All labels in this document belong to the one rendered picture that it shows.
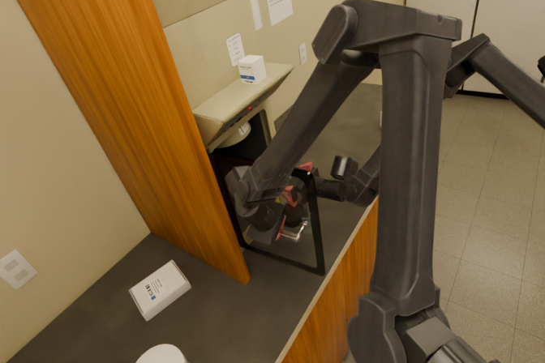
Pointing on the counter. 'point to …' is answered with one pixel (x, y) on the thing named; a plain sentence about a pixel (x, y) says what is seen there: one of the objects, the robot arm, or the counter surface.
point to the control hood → (236, 101)
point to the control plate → (242, 114)
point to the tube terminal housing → (216, 56)
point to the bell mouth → (236, 136)
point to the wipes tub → (163, 355)
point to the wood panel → (129, 93)
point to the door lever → (293, 233)
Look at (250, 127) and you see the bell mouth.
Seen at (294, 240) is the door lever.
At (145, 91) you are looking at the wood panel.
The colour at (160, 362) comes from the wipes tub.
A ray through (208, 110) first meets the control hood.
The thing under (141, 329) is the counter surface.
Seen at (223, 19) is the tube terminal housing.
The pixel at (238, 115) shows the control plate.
